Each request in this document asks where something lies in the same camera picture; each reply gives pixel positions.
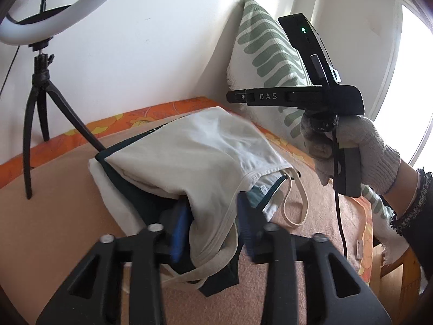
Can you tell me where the white camisole top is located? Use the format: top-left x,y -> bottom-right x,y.
106,107 -> 309,290

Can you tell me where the white ring light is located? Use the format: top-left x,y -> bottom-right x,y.
1,0 -> 107,46

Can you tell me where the black mini tripod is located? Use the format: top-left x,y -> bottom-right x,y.
23,37 -> 107,200

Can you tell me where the orange floral bedsheet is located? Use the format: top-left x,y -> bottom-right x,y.
1,97 -> 373,283

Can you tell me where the right dark sleeved forearm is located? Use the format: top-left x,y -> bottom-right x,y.
391,169 -> 433,282

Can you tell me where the right white gloved hand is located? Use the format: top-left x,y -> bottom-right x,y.
301,115 -> 401,194

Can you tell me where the green white leaf pillow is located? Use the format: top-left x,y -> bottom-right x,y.
227,0 -> 409,264

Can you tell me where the black power cable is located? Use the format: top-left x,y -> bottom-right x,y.
0,45 -> 21,96

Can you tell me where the white folded garment stack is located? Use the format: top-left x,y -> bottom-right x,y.
88,158 -> 146,236

